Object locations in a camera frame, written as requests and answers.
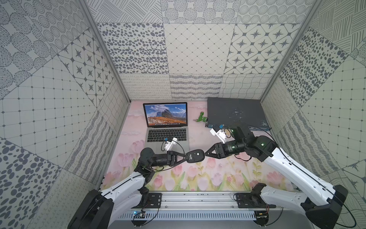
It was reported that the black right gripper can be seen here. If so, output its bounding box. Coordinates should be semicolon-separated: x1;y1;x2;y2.
204;140;246;159

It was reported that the black wireless mouse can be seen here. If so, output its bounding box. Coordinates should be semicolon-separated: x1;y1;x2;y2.
186;149;205;163

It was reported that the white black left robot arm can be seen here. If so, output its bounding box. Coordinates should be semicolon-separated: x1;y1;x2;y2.
67;148;193;229

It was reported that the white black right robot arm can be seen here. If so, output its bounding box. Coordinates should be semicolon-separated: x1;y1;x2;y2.
205;124;348;229

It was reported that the silver open laptop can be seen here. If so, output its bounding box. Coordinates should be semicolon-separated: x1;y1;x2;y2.
143;102;189;154

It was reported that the green crimping tool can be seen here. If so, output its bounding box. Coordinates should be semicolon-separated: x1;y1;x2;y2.
193;111;208;123

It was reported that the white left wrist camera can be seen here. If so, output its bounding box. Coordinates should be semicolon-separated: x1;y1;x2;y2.
165;137;178;151

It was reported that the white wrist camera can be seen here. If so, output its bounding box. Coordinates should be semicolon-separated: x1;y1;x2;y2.
165;137;178;151
210;125;228;144

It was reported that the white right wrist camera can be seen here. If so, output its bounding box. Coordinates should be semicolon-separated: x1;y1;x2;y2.
210;125;228;144

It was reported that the dark grey network switch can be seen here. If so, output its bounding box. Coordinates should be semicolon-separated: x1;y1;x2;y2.
205;97;271;131

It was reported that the aluminium mounting rail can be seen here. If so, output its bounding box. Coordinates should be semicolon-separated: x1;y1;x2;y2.
91;191;307;212

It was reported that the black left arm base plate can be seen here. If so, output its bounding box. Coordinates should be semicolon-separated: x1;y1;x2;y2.
136;193;162;209

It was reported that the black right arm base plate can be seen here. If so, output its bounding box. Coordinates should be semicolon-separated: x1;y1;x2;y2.
233;192;276;209

